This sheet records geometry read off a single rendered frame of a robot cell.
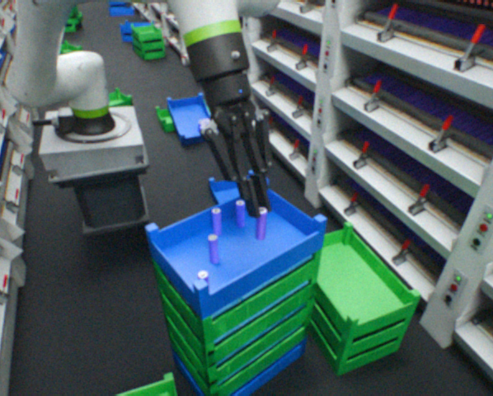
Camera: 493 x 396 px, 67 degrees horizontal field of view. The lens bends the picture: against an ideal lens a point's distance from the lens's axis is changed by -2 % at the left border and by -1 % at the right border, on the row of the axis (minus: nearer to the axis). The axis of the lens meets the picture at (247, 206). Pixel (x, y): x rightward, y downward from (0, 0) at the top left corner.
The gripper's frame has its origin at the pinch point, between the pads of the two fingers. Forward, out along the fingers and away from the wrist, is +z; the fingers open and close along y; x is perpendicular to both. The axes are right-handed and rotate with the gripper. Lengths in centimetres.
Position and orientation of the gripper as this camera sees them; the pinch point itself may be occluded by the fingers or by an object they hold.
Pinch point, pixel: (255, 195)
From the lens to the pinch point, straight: 66.3
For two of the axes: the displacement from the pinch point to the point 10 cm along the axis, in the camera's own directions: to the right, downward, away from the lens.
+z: 2.6, 9.2, 2.8
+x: 5.5, 1.0, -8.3
